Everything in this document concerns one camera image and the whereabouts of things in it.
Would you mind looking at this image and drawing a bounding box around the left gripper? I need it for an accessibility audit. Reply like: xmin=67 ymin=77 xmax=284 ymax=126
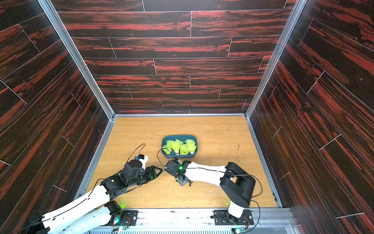
xmin=127 ymin=165 xmax=163 ymax=188

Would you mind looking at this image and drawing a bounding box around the yellow shuttlecock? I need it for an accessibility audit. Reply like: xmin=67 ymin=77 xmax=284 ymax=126
xmin=162 ymin=144 xmax=172 ymax=155
xmin=187 ymin=144 xmax=197 ymax=155
xmin=169 ymin=139 xmax=183 ymax=155
xmin=186 ymin=139 xmax=196 ymax=147
xmin=180 ymin=144 xmax=190 ymax=155

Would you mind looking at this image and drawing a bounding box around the teal plastic storage box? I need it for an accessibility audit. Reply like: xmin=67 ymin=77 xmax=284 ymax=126
xmin=161 ymin=135 xmax=198 ymax=159

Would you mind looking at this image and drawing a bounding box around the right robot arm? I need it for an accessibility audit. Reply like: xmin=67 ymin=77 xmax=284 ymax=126
xmin=165 ymin=158 xmax=256 ymax=219

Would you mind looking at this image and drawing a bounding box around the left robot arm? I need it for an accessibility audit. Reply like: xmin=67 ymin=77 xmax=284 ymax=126
xmin=26 ymin=163 xmax=163 ymax=234

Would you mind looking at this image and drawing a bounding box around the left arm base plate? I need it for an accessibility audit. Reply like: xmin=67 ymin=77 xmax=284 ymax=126
xmin=103 ymin=200 xmax=139 ymax=228

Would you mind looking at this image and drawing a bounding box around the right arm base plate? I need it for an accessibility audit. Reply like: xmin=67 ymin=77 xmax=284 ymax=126
xmin=210 ymin=209 xmax=254 ymax=226

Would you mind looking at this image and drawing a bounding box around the aluminium front rail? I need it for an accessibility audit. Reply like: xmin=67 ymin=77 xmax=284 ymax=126
xmin=83 ymin=208 xmax=301 ymax=234

